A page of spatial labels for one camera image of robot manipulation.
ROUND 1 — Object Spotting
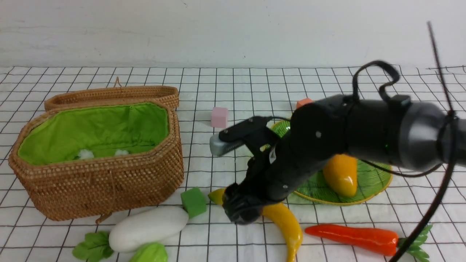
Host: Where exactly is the woven wicker basket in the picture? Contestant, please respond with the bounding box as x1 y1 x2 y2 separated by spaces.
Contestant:
8 99 184 223

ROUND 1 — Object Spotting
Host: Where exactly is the yellow banana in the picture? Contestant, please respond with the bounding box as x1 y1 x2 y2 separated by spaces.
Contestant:
208 188 303 262

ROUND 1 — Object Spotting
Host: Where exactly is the green foam cube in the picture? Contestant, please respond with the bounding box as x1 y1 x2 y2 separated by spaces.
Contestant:
180 187 207 219

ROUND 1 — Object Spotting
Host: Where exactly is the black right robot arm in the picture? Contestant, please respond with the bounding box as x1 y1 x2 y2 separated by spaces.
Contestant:
218 95 465 225

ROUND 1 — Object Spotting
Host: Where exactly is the orange yellow mango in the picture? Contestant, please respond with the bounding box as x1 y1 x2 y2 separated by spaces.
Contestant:
323 154 358 197

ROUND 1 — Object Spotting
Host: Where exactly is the black cable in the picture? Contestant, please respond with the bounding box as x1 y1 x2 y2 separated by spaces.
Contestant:
351 21 460 262

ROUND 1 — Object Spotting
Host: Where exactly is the orange foam cube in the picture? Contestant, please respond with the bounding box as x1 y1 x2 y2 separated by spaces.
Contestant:
296 98 313 110

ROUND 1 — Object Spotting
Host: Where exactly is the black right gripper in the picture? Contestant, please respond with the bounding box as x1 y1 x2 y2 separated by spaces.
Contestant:
222 153 284 225

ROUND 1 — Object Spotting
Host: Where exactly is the white grid tablecloth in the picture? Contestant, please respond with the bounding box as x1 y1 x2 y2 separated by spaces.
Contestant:
0 66 466 262

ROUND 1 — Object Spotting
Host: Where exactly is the pink foam cube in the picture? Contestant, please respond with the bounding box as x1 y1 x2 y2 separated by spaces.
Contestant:
211 107 229 129

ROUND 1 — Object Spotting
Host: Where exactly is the white radish with leaves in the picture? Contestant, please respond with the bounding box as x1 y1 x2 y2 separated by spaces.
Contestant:
72 206 189 262

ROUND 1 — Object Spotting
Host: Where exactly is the green glass leaf plate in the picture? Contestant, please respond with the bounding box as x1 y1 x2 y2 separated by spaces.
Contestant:
269 119 393 206

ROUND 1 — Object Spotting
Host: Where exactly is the orange carrot with leaves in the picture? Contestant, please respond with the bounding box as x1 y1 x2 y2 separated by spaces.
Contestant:
305 224 434 262

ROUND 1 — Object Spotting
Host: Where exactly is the wicker basket lid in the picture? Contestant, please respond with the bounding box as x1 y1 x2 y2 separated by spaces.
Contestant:
44 78 179 111

